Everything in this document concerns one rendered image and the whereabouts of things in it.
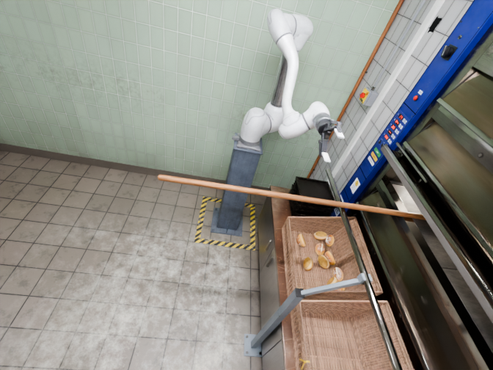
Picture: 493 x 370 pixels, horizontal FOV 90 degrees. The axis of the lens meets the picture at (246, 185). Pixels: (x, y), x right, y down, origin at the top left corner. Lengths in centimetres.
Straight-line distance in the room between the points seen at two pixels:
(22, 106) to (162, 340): 237
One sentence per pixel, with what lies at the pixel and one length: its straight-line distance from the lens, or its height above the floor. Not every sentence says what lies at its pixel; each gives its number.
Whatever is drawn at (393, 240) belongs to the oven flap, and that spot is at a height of 104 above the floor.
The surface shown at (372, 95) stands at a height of 149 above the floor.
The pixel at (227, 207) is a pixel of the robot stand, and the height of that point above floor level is 34.
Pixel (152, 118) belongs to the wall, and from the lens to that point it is 256.
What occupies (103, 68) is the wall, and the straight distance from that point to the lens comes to 251.
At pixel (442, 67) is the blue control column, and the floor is 183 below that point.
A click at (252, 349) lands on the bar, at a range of 216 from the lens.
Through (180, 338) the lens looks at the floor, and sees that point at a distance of 212.
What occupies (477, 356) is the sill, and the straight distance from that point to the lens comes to 142.
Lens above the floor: 205
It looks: 43 degrees down
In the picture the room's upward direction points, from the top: 17 degrees clockwise
